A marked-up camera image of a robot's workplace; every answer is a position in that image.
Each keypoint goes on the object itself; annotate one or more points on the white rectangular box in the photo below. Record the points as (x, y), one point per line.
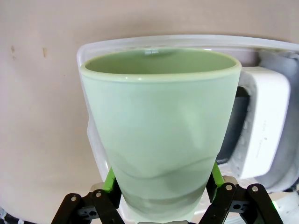
(264, 121)

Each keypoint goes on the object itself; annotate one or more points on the white perforated plastic basket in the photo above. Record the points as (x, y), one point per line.
(163, 42)

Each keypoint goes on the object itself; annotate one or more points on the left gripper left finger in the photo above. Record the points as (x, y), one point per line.
(102, 200)

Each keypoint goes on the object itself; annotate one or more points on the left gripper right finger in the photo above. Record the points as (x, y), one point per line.
(236, 198)

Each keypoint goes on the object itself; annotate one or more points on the light green plastic cup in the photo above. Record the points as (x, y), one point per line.
(158, 121)

